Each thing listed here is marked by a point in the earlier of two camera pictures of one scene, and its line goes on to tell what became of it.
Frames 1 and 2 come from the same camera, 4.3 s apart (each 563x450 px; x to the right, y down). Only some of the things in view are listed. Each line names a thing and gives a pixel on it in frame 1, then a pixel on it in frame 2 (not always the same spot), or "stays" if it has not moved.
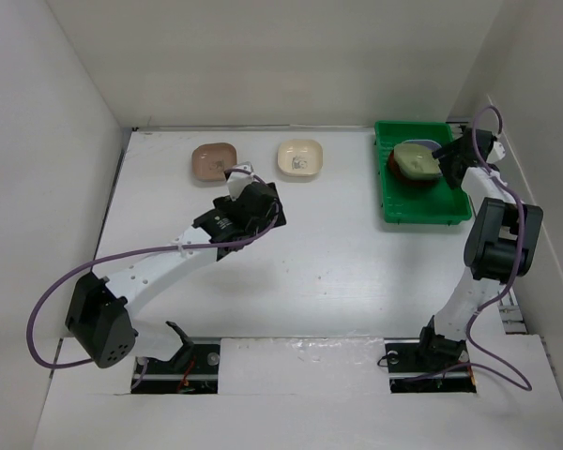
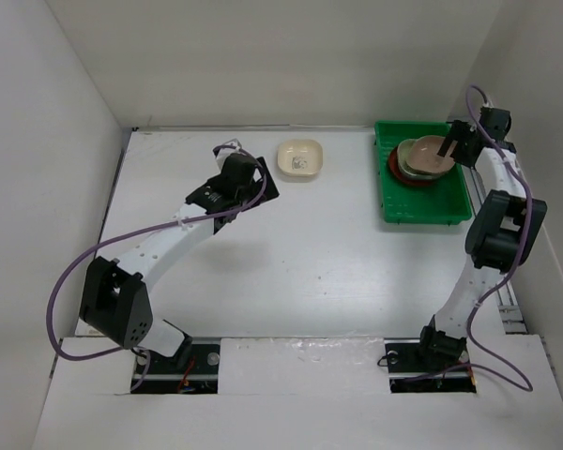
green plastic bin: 406,203 stays
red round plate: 402,175 stays
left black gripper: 270,220 -> 269,192
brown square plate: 210,160 -> 422,156
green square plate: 417,161 stays
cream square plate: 300,157 stays
